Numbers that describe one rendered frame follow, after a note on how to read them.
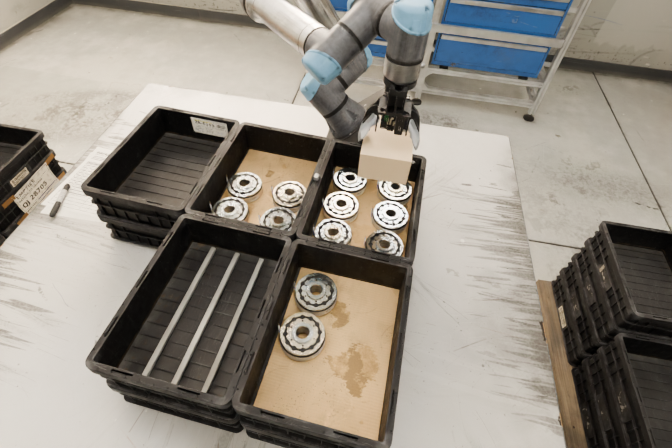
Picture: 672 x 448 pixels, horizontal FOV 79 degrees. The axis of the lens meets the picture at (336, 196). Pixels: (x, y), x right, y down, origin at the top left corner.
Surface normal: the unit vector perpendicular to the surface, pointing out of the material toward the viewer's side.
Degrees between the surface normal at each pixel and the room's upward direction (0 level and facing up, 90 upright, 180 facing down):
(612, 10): 90
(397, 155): 0
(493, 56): 90
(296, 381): 0
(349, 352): 0
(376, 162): 90
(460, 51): 90
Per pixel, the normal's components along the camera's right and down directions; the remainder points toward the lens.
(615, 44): -0.18, 0.72
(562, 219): 0.05, -0.67
